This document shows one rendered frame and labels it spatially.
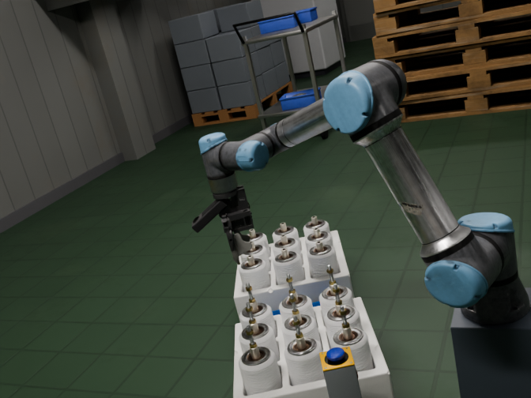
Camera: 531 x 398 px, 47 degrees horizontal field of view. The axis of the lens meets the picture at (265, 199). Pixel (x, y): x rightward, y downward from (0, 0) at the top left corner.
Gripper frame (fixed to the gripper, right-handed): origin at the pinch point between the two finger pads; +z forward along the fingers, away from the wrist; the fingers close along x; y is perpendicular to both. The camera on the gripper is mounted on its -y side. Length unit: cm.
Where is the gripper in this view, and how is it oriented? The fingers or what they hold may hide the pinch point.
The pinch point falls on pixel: (235, 257)
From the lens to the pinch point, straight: 172.3
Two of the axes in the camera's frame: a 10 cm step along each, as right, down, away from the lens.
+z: 2.2, 9.2, 3.2
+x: -1.2, -3.0, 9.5
